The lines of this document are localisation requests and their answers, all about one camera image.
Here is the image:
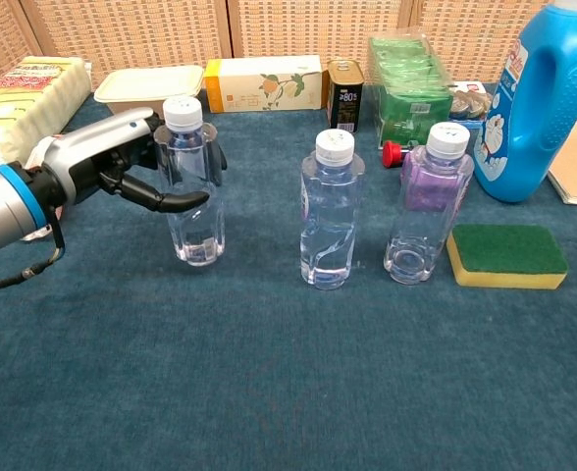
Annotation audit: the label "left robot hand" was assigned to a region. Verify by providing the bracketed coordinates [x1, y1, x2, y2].
[37, 107, 229, 215]

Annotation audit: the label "clear plastic water bottle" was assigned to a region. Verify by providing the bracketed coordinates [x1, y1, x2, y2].
[299, 130, 367, 291]
[153, 96, 227, 267]
[383, 121, 476, 286]

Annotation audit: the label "beige lidded food container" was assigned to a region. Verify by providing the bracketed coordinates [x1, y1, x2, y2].
[93, 64, 205, 119]

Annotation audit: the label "yellow sponge multipack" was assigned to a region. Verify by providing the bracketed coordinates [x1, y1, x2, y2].
[0, 55, 92, 168]

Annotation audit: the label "white orange tea box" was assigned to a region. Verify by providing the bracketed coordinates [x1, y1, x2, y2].
[203, 54, 330, 113]

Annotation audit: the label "woven rattan folding screen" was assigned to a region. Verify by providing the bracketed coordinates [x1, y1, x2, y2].
[0, 0, 577, 94]

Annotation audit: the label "gold black tin can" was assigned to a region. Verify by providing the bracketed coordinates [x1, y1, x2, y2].
[327, 59, 366, 135]

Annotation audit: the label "teal carpet table cover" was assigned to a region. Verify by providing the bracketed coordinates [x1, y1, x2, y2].
[0, 80, 577, 471]

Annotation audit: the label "clear box green sachets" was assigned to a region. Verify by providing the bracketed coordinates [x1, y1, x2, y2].
[369, 33, 454, 151]

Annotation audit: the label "purple wrapped packet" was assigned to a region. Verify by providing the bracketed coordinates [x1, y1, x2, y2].
[399, 151, 468, 212]

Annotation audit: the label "blister pack of clips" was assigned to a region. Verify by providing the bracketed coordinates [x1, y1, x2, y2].
[446, 80, 494, 131]

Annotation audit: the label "blue detergent bottle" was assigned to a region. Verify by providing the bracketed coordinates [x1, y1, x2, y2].
[470, 0, 577, 204]

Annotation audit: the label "green yellow sponge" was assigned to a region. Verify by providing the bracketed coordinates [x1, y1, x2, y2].
[446, 224, 569, 290]

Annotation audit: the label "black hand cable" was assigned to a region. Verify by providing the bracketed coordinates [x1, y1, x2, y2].
[0, 205, 68, 294]

